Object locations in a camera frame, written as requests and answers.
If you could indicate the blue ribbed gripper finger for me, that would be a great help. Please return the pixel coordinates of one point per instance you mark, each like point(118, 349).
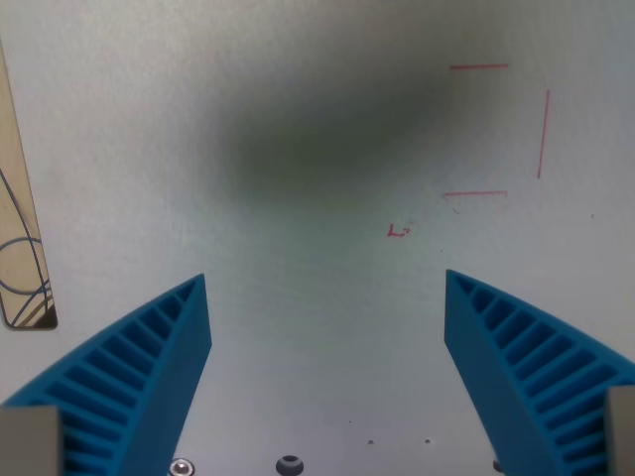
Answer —
point(164, 362)
point(488, 357)

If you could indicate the silver hex socket screw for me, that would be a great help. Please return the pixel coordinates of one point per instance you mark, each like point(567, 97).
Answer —
point(181, 467)

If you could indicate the tan patterned board edge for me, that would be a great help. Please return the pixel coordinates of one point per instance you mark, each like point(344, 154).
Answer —
point(22, 248)

